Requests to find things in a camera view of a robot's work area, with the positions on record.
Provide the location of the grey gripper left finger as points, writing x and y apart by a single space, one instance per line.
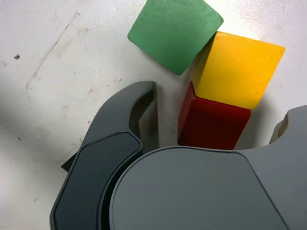
108 134

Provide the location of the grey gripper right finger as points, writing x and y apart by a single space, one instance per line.
192 191

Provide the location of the red cube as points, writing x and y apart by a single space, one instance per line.
213 124

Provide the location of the green cube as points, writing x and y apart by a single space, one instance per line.
175 33

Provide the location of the yellow cube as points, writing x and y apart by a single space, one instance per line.
237 72

